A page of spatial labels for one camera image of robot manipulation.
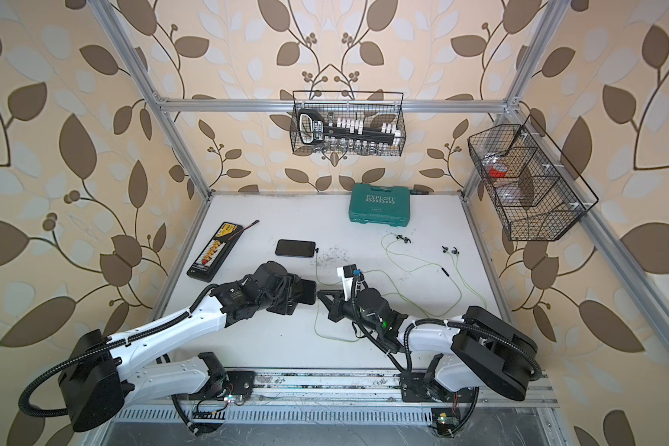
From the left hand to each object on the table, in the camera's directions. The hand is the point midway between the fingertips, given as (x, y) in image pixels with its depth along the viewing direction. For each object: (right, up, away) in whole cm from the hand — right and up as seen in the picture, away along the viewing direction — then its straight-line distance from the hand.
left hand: (303, 282), depth 80 cm
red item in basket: (+57, +32, +2) cm, 65 cm away
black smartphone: (0, -3, 0) cm, 3 cm away
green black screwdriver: (+45, +30, +42) cm, 69 cm away
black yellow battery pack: (-34, +7, +19) cm, 40 cm away
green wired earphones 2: (+53, +5, +21) cm, 57 cm away
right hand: (+4, -3, -2) cm, 6 cm away
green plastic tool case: (+29, +23, +31) cm, 48 cm away
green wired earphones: (+36, 0, +18) cm, 41 cm away
